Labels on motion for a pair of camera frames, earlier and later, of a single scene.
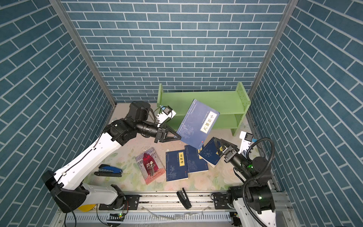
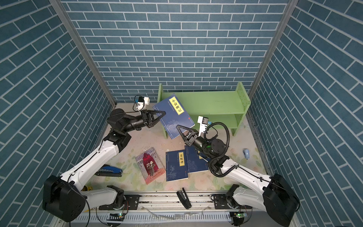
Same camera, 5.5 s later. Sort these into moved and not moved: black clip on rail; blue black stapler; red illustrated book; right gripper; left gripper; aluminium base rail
Moved: right gripper; left gripper
Not moved: black clip on rail; aluminium base rail; blue black stapler; red illustrated book
